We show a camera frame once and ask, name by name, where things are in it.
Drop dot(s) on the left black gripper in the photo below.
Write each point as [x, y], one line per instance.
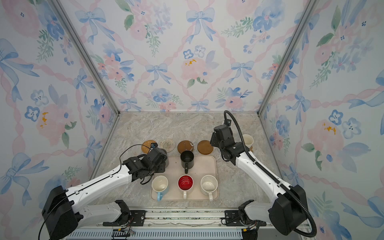
[163, 167]

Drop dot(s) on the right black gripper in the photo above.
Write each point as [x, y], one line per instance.
[213, 140]

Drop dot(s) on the plain brown wooden coaster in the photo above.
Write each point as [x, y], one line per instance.
[204, 147]

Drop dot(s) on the white mug blue handle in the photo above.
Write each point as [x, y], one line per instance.
[160, 186]

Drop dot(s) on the woven rattan coaster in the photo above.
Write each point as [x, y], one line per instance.
[148, 145]

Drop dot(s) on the cream mug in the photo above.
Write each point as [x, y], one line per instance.
[248, 140]

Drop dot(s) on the colourful stitched white coaster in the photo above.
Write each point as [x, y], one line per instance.
[168, 145]

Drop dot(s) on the scratched brown wooden coaster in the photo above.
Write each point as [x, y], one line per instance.
[185, 146]

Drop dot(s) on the black mug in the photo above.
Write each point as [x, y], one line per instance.
[187, 160]

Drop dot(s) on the red inside white mug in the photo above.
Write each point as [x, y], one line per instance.
[186, 186]

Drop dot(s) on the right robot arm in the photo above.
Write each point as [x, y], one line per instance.
[288, 210]

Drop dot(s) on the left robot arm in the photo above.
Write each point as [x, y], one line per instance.
[66, 210]

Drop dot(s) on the beige serving tray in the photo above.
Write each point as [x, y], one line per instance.
[204, 165]

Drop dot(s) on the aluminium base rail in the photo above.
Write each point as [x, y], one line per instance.
[183, 224]

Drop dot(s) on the left aluminium corner post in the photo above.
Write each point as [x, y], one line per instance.
[69, 27]

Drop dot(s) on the aluminium corner post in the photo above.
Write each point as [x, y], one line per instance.
[303, 22]
[69, 27]

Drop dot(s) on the right aluminium corner post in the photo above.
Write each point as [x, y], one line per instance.
[303, 22]

